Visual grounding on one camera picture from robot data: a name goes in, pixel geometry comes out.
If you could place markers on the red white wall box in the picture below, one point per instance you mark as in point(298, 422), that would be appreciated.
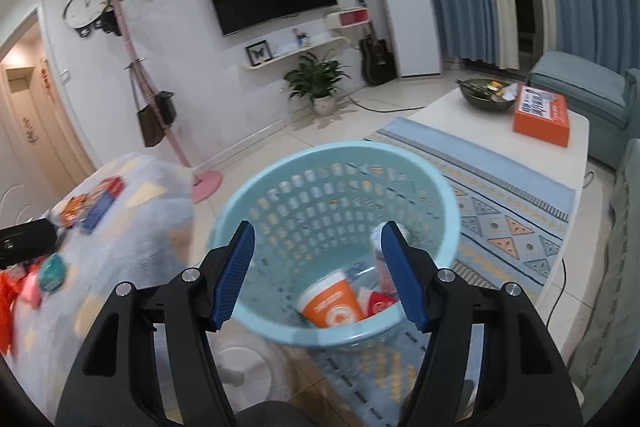
point(347, 18)

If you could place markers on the red white snack packet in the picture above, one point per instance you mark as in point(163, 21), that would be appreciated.
point(373, 302)

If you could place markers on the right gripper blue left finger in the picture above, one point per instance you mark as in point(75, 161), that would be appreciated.
point(235, 260)

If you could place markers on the orange plastic bag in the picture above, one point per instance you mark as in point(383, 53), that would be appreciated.
point(10, 289)

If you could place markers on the orange paper cup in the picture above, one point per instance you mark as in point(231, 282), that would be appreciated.
point(330, 302)

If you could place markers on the green potted plant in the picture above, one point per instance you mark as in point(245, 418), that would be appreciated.
point(316, 80)

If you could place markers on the dark metal bowl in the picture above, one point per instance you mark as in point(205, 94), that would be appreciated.
point(495, 96)

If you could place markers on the orange cardboard box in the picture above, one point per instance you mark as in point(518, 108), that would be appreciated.
point(542, 115)

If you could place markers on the butterfly picture frame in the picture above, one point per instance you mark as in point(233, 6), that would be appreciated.
point(258, 53)

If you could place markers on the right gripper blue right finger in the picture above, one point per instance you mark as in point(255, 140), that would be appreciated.
point(409, 289)

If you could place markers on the brown hanging handbag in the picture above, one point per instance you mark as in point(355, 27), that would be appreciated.
point(151, 130)

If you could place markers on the light blue plastic basket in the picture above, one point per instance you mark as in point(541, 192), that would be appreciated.
point(315, 213)

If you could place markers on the blue red snack box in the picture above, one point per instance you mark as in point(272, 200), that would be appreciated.
point(85, 211)

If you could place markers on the black acoustic guitar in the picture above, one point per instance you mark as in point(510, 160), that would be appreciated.
point(377, 62)

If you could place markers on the pink clay packet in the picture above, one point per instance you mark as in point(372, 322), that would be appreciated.
point(30, 292)

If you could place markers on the pink coat rack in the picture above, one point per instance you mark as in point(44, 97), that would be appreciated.
point(204, 183)

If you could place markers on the teal sofa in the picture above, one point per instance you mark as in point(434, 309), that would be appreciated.
point(610, 101)

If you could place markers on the blue patterned rug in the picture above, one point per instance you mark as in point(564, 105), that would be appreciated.
point(506, 235)

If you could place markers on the black hanging bag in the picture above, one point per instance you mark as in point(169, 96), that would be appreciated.
point(165, 107)

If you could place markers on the round wall clock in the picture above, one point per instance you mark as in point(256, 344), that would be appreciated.
point(84, 15)

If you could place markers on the white coffee table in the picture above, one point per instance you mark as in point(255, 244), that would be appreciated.
point(552, 173)

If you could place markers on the teal clay packet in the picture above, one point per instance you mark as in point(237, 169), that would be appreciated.
point(51, 273)

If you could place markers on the white wavy lower shelf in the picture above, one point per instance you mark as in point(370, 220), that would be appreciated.
point(334, 41)

